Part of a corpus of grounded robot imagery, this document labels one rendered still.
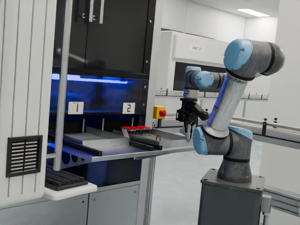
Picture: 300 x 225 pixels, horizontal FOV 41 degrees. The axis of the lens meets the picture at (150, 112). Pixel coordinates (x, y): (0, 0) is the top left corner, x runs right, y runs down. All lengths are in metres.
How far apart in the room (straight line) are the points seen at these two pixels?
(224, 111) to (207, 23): 8.54
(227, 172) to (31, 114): 0.91
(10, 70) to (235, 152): 1.01
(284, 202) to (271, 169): 0.71
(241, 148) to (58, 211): 0.93
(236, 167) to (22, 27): 1.05
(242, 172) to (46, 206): 0.92
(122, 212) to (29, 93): 1.26
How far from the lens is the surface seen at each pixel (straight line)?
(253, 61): 1.48
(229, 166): 1.77
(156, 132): 2.19
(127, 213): 2.34
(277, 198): 2.71
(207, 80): 1.81
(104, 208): 2.21
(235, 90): 1.55
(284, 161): 3.32
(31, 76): 1.21
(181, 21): 9.36
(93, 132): 2.05
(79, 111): 1.97
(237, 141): 1.74
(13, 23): 1.17
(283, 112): 3.30
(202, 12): 9.92
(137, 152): 1.71
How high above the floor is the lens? 1.22
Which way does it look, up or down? 6 degrees down
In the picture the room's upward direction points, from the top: 5 degrees clockwise
